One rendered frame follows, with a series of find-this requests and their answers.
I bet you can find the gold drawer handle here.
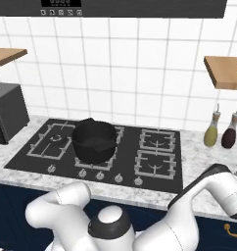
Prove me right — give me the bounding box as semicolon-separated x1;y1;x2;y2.
223;223;237;240

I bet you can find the black microwave oven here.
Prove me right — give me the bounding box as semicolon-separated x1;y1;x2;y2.
0;81;30;146

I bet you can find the black gas hob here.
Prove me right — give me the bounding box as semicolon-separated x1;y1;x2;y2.
3;118;185;194

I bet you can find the yellow-green oil bottle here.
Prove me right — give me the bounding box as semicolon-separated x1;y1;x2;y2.
203;103;222;148

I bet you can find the navy drawer front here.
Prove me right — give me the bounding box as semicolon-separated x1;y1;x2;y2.
194;215;237;251

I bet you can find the thin wooden wall shelf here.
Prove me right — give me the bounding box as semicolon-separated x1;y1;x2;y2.
0;47;28;71

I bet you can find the black cooking pot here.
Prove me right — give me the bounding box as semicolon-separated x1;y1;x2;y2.
71;117;119;166

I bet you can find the dark red vinegar bottle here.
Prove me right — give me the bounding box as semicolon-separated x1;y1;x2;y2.
220;104;237;150

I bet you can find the black range hood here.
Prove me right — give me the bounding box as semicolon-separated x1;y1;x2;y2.
0;0;229;20

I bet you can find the navy cupboard door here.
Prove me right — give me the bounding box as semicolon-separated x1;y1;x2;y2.
0;181;56;251

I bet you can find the thick wooden wall shelf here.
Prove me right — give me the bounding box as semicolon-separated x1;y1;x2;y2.
203;55;237;91

